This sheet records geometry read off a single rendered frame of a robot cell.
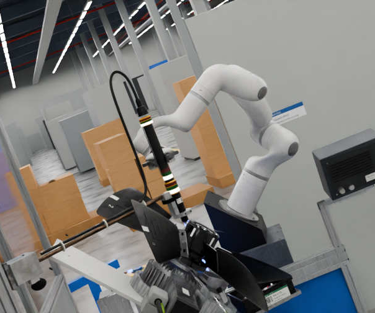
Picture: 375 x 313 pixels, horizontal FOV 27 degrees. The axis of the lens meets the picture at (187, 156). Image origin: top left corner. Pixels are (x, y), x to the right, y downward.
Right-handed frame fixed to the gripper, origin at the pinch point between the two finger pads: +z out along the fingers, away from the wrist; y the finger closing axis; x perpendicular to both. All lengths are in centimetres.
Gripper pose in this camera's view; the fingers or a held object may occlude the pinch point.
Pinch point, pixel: (161, 159)
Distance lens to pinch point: 270.3
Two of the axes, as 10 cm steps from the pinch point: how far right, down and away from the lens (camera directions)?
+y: -9.3, 3.7, -0.3
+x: -3.6, -9.3, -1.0
